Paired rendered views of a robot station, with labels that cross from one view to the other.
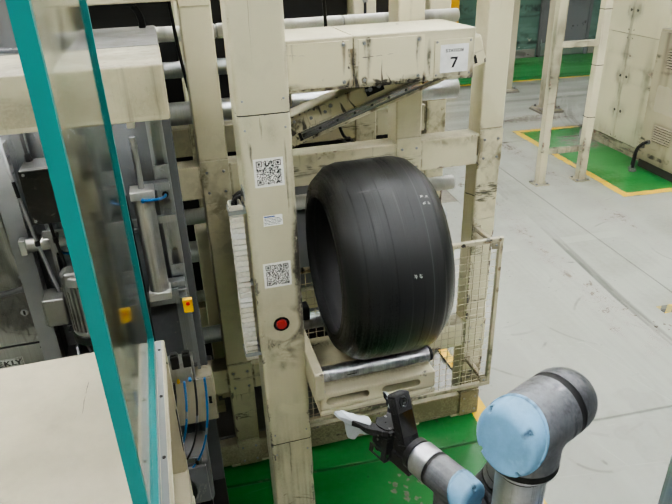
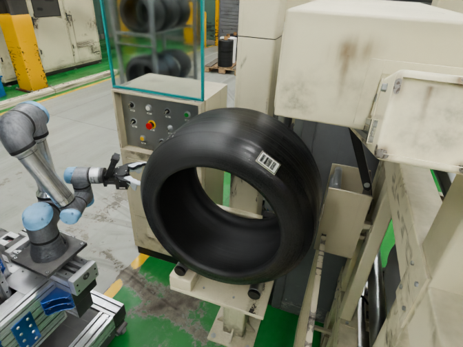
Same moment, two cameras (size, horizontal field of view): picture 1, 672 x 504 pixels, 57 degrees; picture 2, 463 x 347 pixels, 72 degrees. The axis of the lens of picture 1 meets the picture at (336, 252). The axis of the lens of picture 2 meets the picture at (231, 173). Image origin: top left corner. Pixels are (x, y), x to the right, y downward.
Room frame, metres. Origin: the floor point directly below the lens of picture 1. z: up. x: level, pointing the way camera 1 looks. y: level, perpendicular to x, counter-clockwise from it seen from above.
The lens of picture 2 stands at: (2.09, -0.85, 1.81)
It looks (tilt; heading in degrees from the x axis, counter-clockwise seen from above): 31 degrees down; 123
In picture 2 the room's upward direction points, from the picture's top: 3 degrees clockwise
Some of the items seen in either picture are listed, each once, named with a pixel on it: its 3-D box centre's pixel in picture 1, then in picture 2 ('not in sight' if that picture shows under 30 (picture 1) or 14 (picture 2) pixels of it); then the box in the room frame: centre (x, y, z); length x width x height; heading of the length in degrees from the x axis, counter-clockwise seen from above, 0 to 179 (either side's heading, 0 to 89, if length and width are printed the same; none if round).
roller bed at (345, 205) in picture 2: not in sight; (342, 210); (1.92, 0.25, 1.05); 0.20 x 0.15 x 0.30; 105
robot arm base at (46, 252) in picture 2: not in sight; (47, 242); (0.85, -0.41, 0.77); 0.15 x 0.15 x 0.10
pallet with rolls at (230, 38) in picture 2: not in sight; (229, 51); (-2.30, 5.65, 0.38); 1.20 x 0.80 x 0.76; 109
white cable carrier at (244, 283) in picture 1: (245, 283); not in sight; (1.47, 0.25, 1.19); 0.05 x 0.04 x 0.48; 15
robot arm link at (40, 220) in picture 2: not in sight; (40, 221); (0.85, -0.41, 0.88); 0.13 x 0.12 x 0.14; 127
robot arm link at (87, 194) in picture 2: not in sight; (83, 195); (0.90, -0.23, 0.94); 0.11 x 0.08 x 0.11; 127
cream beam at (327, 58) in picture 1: (365, 54); (364, 44); (1.93, -0.11, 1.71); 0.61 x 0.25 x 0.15; 105
